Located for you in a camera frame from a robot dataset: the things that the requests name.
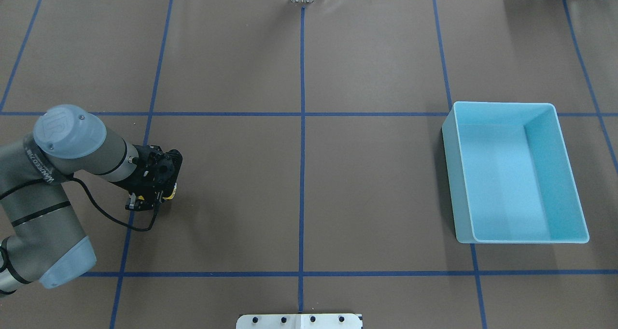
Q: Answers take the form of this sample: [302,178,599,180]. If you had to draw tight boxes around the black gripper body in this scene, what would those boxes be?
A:
[129,145,183,204]

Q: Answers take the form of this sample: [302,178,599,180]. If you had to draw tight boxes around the yellow beetle toy car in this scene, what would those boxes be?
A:
[162,183,177,201]

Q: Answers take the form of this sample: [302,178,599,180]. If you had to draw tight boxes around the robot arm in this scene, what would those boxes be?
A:
[0,104,183,297]

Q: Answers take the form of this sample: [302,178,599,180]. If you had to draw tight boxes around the white mounting plate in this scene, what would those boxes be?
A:
[236,313,364,329]

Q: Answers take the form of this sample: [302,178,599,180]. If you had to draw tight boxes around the light blue plastic bin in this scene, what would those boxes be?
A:
[441,101,590,244]

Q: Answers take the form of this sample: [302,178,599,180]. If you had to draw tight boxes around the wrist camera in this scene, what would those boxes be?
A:
[125,193,153,212]

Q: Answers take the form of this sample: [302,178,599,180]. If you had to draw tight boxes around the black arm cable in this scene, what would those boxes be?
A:
[0,174,161,232]

